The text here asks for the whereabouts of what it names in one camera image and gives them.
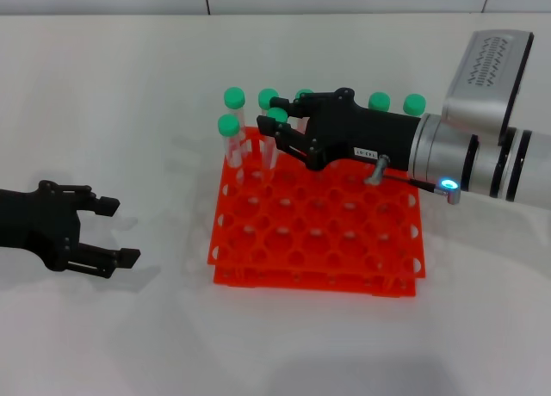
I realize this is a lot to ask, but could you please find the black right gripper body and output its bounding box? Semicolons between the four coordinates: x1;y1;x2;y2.
303;86;424;174

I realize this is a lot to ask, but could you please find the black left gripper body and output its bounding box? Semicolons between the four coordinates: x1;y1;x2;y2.
0;179;84;274

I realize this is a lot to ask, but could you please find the clear green-capped test tube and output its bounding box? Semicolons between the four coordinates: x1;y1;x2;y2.
259;107;289;186

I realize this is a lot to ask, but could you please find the orange test tube rack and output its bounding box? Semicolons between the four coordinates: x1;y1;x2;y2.
206;126;428;300

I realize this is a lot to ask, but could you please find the right wrist camera housing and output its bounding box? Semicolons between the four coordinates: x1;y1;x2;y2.
442;30;536;145

